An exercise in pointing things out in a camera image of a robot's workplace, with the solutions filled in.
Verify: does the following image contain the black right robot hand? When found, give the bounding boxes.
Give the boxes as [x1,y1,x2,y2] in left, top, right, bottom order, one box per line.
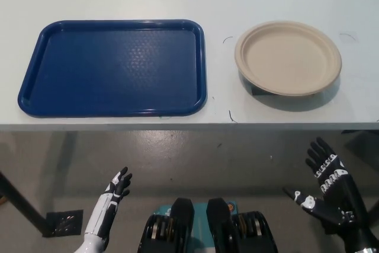
[282,136,377,245]

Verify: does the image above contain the white and black left hand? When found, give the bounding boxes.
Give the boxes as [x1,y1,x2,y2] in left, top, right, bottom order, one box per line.
[84,166,133,239]

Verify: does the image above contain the beige paper plate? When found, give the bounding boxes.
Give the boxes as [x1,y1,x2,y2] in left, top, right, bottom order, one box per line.
[234,20,343,97]

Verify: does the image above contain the black table foot plate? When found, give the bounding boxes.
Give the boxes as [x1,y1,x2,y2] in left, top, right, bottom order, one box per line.
[43,210,84,238]

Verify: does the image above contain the blue plastic tray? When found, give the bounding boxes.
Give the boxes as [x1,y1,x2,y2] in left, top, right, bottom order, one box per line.
[17,18,207,118]

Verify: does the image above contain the black robot left leg block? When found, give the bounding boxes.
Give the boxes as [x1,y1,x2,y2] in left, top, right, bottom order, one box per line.
[137,197,196,253]

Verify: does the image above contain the black robot leg block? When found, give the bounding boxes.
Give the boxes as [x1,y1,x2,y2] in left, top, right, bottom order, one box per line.
[206,197,279,253]
[137,197,196,253]

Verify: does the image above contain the black table leg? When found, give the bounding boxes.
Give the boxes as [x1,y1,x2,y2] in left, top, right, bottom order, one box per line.
[0,170,51,236]

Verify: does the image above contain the black robot legs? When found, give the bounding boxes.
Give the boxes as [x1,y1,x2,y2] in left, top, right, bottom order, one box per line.
[155,201,239,253]

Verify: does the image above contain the black robot right leg block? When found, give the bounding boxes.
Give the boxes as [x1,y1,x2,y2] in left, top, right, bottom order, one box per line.
[206,197,279,253]

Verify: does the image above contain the grey perforated plastic basket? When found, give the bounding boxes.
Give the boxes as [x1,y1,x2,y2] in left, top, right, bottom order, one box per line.
[241,71,258,93]

